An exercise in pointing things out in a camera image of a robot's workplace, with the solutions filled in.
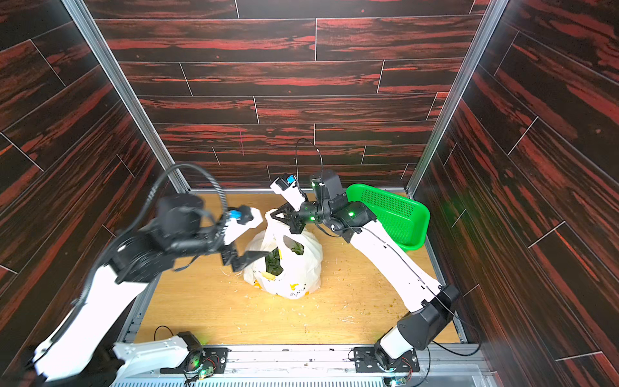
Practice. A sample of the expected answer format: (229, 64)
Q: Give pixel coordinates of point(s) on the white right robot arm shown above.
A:
(430, 305)

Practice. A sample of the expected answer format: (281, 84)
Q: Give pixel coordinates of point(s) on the green plastic basket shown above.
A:
(405, 220)

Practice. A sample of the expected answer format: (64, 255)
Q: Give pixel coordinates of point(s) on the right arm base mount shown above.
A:
(369, 359)

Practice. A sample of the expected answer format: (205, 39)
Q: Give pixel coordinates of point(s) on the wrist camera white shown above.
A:
(287, 186)
(239, 220)

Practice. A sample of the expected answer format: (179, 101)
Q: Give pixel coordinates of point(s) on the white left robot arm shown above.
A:
(73, 354)

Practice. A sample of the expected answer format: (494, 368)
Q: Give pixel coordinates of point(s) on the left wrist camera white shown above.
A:
(239, 220)

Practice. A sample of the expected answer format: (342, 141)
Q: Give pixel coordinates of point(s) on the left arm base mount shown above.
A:
(201, 362)

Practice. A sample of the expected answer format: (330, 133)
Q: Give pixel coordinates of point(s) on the yellow pineapple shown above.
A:
(273, 260)

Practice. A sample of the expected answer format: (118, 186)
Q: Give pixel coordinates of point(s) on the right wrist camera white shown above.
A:
(287, 186)

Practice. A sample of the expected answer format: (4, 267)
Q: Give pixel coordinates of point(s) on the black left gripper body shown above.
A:
(229, 254)

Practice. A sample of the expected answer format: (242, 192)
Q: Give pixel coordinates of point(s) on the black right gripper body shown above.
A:
(295, 220)

